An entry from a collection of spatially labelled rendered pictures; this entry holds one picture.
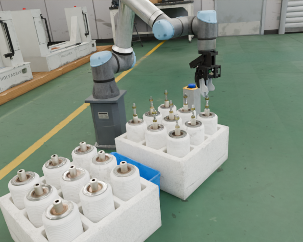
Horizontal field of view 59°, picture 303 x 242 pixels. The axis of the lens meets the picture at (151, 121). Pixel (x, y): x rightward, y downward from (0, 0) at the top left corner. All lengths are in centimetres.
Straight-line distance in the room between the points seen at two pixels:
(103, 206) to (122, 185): 9
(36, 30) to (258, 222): 316
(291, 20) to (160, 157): 547
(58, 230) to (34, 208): 13
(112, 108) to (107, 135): 17
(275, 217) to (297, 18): 549
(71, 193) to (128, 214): 19
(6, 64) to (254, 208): 277
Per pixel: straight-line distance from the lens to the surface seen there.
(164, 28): 108
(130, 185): 88
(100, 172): 96
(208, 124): 125
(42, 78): 336
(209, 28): 115
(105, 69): 144
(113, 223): 85
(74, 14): 478
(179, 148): 108
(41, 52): 363
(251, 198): 120
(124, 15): 145
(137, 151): 120
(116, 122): 150
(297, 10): 634
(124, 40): 149
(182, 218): 108
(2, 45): 322
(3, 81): 300
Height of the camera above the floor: 74
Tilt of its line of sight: 23 degrees down
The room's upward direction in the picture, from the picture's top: 5 degrees counter-clockwise
